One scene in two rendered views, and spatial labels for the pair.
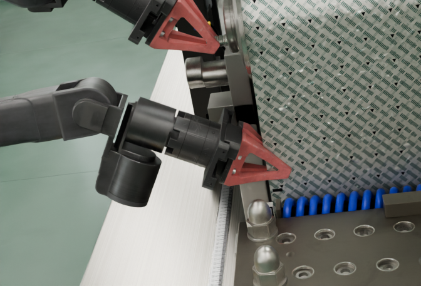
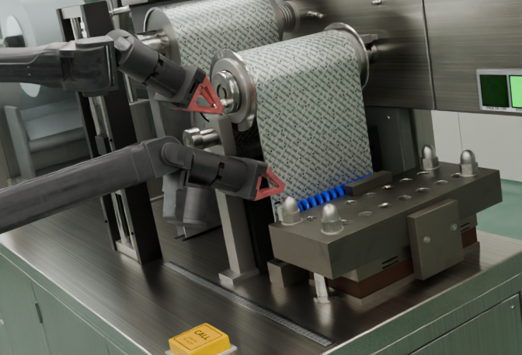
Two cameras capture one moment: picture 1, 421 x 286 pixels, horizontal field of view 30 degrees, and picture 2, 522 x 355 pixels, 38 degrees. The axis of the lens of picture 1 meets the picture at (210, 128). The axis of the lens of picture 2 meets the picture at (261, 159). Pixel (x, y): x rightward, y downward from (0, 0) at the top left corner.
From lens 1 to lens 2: 0.78 m
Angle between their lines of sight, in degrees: 40
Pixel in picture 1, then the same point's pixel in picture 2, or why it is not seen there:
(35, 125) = (134, 169)
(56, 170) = not seen: outside the picture
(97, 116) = (180, 153)
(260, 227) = (296, 213)
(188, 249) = (189, 294)
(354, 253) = (360, 209)
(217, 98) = not seen: hidden behind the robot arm
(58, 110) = (150, 154)
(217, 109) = not seen: hidden behind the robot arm
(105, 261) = (130, 321)
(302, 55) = (284, 101)
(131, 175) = (200, 200)
